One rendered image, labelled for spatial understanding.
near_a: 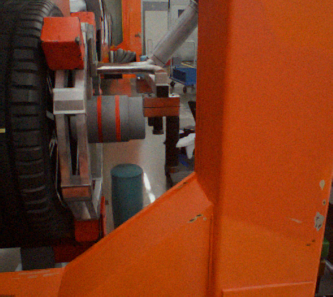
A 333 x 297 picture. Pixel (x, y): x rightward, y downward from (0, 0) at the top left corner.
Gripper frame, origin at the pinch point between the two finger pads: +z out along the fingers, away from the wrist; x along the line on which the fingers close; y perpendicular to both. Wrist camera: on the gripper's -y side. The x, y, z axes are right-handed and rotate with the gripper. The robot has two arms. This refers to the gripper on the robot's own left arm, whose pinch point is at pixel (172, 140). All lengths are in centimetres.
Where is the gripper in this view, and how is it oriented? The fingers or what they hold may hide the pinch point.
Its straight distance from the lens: 84.8
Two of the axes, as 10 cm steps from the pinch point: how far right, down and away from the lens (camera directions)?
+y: 0.0, 9.6, 2.8
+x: -7.9, -1.7, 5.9
